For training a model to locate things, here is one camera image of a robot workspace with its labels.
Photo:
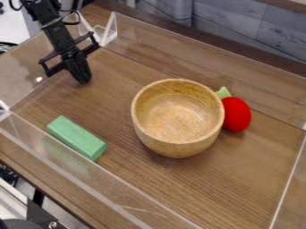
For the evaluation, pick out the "red plush radish toy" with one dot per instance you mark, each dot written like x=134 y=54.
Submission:
x=237 y=111

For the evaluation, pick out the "clear acrylic tray enclosure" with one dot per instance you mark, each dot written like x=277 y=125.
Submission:
x=243 y=184

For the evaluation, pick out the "black bracket with screw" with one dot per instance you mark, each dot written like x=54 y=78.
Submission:
x=42 y=218

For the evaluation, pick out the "green rectangular stick block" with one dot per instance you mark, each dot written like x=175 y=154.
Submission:
x=78 y=138

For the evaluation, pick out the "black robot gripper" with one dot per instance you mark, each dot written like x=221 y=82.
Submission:
x=70 y=50

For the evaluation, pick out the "brown wooden bowl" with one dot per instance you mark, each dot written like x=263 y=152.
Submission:
x=177 y=115

